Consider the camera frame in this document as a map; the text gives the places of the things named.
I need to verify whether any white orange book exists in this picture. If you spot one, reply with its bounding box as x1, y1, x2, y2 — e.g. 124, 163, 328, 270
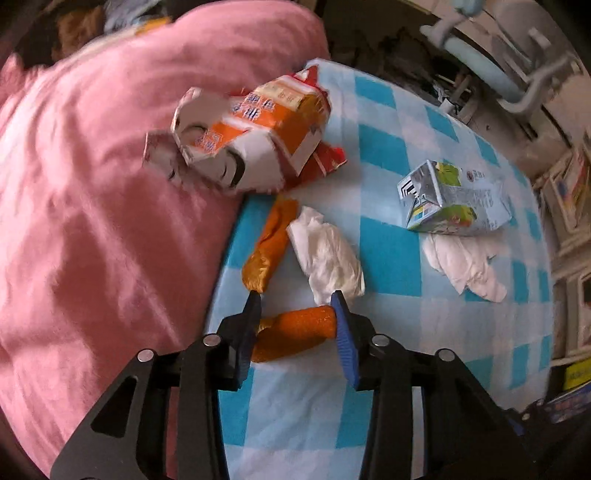
134, 16, 171, 35

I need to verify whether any brown fuzzy cloth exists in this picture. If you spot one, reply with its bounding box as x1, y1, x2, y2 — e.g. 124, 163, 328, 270
58, 7, 109, 51

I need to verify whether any pink blanket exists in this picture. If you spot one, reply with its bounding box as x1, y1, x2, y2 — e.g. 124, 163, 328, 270
0, 0, 331, 476

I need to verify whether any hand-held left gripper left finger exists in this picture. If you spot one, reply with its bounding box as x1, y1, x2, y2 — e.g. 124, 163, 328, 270
50, 291, 263, 480

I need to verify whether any white tissue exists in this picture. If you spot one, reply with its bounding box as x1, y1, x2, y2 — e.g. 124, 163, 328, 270
421, 228, 508, 303
286, 206, 365, 305

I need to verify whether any grey blue garment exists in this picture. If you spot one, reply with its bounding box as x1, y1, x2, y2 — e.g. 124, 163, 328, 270
106, 0, 158, 24

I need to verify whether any orange snack wrapper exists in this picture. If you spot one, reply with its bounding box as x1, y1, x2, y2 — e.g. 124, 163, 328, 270
241, 196, 298, 294

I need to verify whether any white bookshelf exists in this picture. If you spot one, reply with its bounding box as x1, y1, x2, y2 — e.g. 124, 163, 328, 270
531, 134, 591, 365

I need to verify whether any red snack wrapper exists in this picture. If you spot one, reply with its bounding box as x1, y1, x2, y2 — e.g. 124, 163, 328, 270
281, 141, 348, 188

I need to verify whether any orange fuzzy tube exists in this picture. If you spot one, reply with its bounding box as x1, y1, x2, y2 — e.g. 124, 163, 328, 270
250, 305, 337, 364

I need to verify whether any stack of books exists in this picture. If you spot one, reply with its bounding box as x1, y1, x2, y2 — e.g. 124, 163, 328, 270
540, 152, 591, 232

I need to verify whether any blue checked tablecloth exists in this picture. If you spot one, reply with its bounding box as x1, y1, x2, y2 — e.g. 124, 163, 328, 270
203, 58, 555, 480

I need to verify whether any grey blue office chair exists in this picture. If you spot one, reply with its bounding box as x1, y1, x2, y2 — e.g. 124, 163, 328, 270
420, 0, 583, 114

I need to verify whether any torn orange white carton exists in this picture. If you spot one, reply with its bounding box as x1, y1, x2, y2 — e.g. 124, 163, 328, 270
143, 65, 333, 195

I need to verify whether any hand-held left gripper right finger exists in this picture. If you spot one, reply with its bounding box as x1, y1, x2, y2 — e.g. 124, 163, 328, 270
330, 290, 536, 480

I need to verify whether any green white milk carton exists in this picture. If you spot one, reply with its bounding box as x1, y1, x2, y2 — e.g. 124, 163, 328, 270
397, 160, 513, 237

